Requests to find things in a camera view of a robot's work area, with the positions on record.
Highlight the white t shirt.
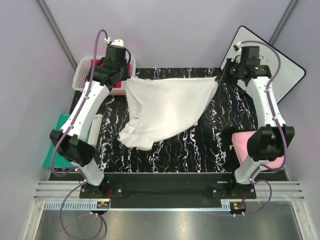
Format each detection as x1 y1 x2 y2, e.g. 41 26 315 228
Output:
118 77 218 151

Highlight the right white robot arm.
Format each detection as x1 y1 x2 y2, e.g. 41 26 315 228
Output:
215 40 295 199

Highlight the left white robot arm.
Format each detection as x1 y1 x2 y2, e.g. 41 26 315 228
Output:
49 37 131 198

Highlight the magenta folded t shirt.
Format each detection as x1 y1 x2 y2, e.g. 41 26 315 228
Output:
84 59 131 89

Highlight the white plastic laundry basket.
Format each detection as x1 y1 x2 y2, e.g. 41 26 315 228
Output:
72 56 136 96

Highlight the pink folded t shirt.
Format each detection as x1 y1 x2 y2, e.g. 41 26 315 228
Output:
231 129 285 176

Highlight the teal book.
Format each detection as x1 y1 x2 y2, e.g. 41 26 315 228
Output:
41 114 76 169

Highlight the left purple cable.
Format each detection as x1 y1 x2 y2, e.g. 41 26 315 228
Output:
51 29 112 238

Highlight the purple cable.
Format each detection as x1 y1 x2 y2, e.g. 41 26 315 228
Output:
233 40 288 216
51 29 112 238

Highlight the white whiteboard black frame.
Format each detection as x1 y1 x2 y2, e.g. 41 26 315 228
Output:
220 26 307 103

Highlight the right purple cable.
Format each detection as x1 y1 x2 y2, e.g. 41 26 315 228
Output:
233 40 288 216

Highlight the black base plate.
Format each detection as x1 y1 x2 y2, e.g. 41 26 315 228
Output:
79 173 257 200

